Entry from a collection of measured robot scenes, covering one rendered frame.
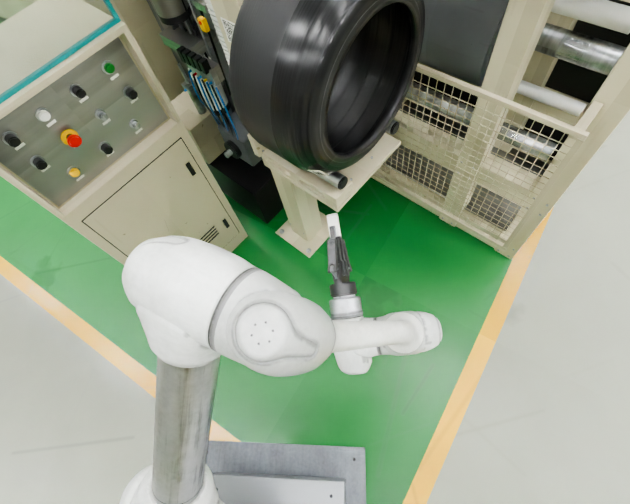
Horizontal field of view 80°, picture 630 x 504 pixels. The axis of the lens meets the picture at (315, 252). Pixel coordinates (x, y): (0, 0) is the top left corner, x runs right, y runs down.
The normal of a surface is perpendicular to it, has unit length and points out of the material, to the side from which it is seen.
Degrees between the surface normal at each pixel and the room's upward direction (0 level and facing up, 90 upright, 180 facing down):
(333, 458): 0
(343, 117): 15
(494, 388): 0
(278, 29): 39
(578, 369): 0
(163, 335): 55
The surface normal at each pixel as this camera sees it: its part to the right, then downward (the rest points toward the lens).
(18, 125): 0.75, 0.54
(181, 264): -0.10, -0.56
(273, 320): -0.14, -0.11
